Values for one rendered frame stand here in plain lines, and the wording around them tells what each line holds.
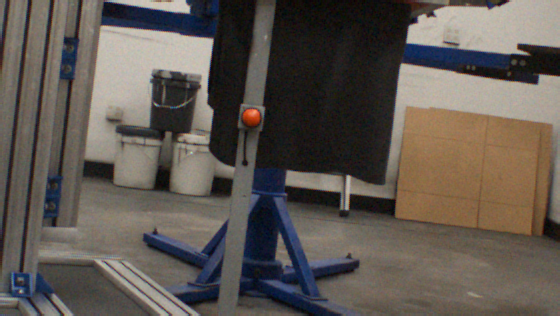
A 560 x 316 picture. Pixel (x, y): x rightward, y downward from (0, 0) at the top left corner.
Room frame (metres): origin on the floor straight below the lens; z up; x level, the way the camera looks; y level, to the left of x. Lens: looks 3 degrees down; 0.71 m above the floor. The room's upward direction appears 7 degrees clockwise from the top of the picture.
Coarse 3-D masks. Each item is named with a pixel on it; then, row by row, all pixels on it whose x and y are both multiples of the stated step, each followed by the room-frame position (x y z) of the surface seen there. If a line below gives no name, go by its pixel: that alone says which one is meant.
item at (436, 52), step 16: (416, 48) 3.71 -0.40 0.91; (432, 48) 3.68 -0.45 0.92; (448, 48) 3.66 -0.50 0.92; (528, 48) 3.35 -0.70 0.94; (544, 48) 3.33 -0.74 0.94; (464, 64) 3.64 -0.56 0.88; (480, 64) 3.60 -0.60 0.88; (496, 64) 3.58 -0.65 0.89; (512, 64) 3.55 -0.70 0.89; (528, 64) 3.53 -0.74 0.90; (544, 64) 3.50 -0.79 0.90
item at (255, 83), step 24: (264, 0) 2.31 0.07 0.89; (264, 24) 2.31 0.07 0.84; (264, 48) 2.31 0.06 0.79; (264, 72) 2.31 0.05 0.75; (240, 120) 2.30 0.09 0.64; (240, 144) 2.31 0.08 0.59; (240, 168) 2.31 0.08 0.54; (240, 192) 2.31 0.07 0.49; (240, 216) 2.31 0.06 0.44; (240, 240) 2.31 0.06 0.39; (240, 264) 2.31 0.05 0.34
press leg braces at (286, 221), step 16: (256, 208) 3.86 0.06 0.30; (272, 208) 3.87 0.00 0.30; (224, 224) 4.13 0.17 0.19; (288, 224) 3.81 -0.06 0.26; (224, 240) 3.74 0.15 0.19; (288, 240) 3.77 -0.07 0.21; (208, 256) 4.19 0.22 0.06; (304, 256) 3.74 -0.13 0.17; (208, 272) 3.64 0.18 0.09; (304, 272) 3.68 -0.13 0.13; (304, 288) 3.66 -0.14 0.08
